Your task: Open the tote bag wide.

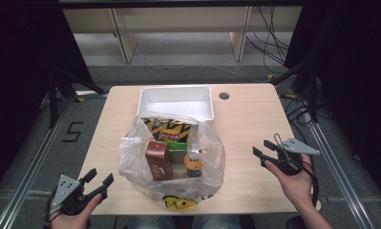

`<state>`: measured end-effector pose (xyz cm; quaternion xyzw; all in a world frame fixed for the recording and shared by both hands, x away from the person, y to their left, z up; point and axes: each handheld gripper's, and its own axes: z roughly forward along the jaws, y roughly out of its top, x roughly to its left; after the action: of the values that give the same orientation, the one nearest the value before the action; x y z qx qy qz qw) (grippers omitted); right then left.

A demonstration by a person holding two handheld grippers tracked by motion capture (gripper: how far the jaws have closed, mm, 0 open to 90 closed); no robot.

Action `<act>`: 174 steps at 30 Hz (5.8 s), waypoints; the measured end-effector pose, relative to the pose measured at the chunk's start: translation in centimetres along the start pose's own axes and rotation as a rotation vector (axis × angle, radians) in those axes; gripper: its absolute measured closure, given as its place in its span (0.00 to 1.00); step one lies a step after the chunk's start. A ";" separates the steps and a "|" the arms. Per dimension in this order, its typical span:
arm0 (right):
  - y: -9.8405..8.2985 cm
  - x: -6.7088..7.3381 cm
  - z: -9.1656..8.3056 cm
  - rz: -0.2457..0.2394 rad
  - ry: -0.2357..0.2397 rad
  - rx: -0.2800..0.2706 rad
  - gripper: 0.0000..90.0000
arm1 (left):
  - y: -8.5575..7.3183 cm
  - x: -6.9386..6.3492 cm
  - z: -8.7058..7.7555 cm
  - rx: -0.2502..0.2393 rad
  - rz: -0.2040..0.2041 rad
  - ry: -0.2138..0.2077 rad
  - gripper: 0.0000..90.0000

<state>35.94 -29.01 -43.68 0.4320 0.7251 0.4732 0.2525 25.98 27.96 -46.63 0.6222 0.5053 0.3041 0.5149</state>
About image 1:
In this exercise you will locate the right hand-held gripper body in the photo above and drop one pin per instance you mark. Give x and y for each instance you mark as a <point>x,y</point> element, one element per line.
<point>290,159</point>

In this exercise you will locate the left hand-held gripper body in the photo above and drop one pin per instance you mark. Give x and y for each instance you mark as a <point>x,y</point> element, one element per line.
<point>71,194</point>

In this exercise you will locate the clear plastic bag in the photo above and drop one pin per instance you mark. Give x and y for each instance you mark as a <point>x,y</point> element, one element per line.
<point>212,152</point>

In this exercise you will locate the brown carton box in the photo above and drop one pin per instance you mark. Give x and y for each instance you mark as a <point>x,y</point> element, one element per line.
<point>158,162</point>

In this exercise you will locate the orange drink bottle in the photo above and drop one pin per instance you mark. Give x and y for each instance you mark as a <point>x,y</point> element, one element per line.
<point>193,165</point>

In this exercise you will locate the green snack packet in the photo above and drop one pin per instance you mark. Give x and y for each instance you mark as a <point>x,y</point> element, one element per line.
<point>178,146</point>

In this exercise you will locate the yellow black chip bag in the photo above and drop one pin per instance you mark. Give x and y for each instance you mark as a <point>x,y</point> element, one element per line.
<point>165,129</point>

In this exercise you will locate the white plastic bin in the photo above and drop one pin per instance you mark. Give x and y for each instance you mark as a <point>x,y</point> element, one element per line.
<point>178,98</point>

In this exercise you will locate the person's left hand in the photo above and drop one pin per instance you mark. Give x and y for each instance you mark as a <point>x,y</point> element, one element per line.
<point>73,221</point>

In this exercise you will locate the person's right hand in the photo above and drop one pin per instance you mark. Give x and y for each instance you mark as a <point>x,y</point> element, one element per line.
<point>298,187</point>

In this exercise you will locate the person's left leg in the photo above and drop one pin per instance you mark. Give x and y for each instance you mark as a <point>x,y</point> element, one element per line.
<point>153,223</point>

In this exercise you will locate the person's leg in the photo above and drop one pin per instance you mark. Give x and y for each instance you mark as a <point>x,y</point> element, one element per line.
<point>153,223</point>
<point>215,222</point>

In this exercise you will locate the round grey table grommet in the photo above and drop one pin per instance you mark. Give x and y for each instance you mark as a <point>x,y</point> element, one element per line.
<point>224,96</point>

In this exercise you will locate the black metal stand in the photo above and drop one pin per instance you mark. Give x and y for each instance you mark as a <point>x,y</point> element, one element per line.
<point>312,92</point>
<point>52,101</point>

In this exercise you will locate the person's right leg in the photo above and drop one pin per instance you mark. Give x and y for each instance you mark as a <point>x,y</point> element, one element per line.
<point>215,222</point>

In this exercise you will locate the dark curtain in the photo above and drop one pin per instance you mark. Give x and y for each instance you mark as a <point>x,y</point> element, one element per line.
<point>16,79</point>
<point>360,79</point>

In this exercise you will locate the beige desk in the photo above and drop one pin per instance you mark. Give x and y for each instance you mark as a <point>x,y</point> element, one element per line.
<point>178,19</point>

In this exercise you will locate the aluminium floor rail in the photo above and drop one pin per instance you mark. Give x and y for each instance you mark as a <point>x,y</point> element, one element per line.
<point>29,175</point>
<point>337,171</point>

